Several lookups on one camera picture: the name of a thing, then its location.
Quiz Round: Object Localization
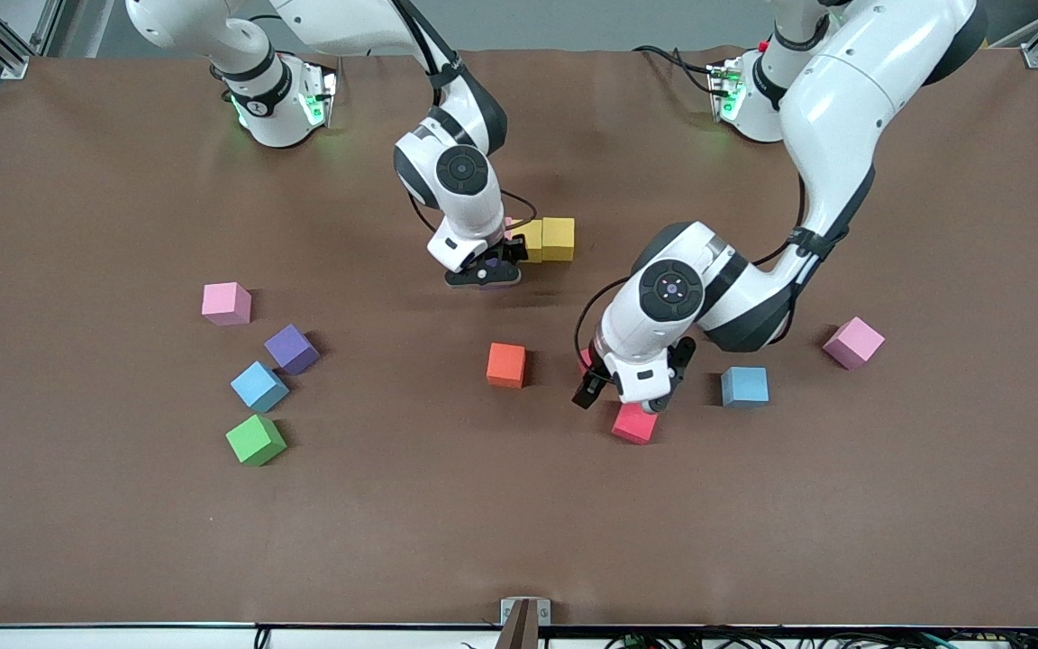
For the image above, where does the yellow foam cube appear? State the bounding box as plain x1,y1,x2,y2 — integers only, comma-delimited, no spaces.
542,217,576,262
512,219,544,264

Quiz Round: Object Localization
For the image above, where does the orange foam cube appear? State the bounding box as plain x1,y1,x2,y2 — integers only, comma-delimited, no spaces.
486,343,527,388

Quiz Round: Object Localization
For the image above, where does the blue foam cube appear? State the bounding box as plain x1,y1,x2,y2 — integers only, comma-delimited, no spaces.
721,366,769,409
230,361,290,414

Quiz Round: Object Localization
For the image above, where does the green foam cube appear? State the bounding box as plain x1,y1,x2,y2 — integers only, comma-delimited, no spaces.
225,414,287,467

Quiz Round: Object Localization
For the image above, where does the brown table mat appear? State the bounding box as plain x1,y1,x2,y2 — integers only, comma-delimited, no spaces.
0,47,1038,629

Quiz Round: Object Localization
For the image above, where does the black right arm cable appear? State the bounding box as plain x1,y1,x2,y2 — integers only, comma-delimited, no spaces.
393,0,540,233

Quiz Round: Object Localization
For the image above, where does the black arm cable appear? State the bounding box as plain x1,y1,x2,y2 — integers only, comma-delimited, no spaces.
573,176,808,361
393,0,540,233

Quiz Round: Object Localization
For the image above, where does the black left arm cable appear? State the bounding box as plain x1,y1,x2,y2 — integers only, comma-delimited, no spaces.
573,176,808,361

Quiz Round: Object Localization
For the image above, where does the small metal bracket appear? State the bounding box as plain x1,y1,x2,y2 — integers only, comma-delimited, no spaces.
500,597,552,626

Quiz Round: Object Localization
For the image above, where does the black left base cable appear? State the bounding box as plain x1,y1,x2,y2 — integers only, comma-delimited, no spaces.
632,45,718,96

